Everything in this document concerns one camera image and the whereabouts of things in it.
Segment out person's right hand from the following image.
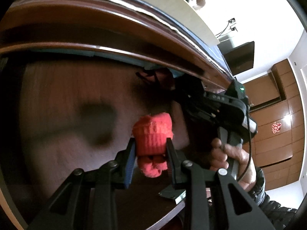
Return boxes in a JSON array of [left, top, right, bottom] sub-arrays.
[[209, 137, 257, 193]]

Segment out black monitor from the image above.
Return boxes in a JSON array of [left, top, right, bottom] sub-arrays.
[[224, 41, 255, 75]]

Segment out dark jacket forearm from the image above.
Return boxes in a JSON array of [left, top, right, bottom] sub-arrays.
[[248, 167, 297, 230]]

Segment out brown wooden wardrobe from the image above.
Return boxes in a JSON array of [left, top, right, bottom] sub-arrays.
[[244, 59, 305, 191]]

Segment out red knitted sock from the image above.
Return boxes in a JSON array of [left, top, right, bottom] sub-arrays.
[[132, 113, 173, 178]]

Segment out wall socket with cables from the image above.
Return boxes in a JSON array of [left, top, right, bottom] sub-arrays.
[[215, 18, 238, 38]]

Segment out wooden dresser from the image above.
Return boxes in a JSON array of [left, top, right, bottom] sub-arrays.
[[1, 0, 232, 229]]

